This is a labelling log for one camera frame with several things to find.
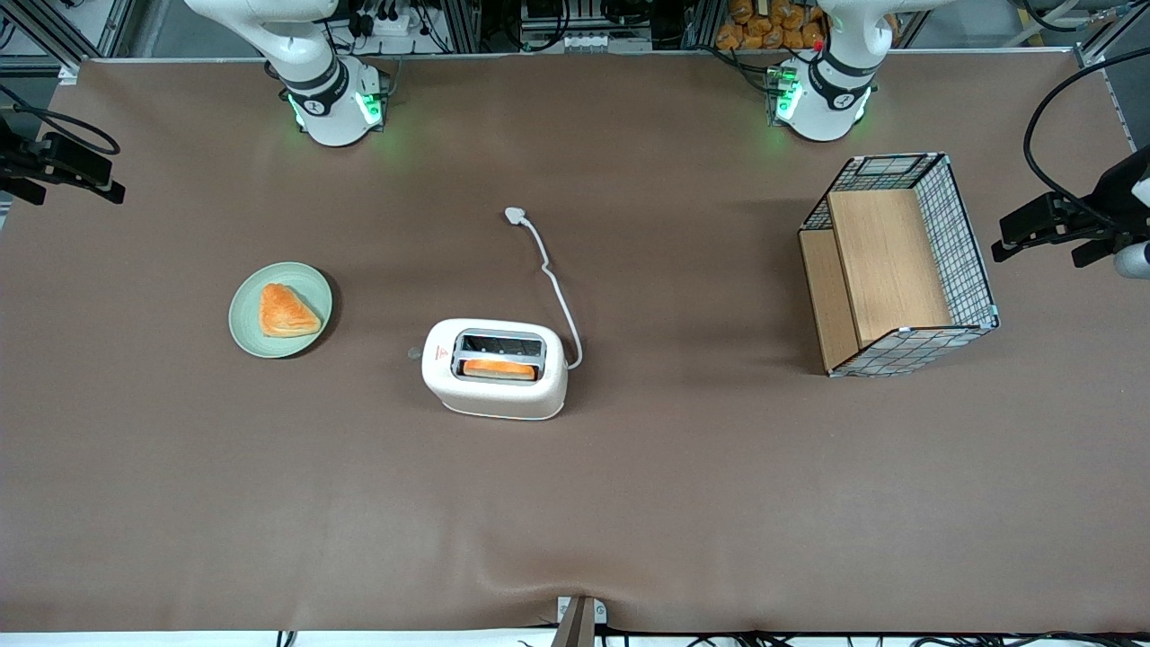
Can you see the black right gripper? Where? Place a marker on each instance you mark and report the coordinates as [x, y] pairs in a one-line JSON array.
[[20, 163]]

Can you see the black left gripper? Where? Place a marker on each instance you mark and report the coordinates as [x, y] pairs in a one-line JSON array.
[[1111, 203]]

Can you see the white two-slot toaster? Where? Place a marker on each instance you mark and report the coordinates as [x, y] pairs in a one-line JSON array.
[[494, 397]]

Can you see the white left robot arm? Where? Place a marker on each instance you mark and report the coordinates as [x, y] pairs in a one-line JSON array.
[[822, 108]]

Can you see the wooden shelf insert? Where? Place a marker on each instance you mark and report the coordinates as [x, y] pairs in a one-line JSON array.
[[885, 261]]

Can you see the pale green round plate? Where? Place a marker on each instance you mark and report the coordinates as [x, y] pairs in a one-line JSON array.
[[247, 332]]

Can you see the triangular golden pastry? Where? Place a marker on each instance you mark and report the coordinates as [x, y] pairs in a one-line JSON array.
[[286, 313]]

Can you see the white power strip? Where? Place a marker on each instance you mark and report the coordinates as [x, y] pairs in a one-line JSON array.
[[386, 20]]

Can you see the pile of bread rolls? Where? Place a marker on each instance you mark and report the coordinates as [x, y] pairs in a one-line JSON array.
[[764, 31]]

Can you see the toast slice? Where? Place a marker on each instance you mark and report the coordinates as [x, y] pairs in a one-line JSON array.
[[499, 368]]

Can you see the brown table mat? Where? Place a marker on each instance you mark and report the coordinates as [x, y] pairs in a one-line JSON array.
[[629, 503]]

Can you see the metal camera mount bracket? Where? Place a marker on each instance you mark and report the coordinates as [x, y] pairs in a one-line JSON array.
[[578, 622]]

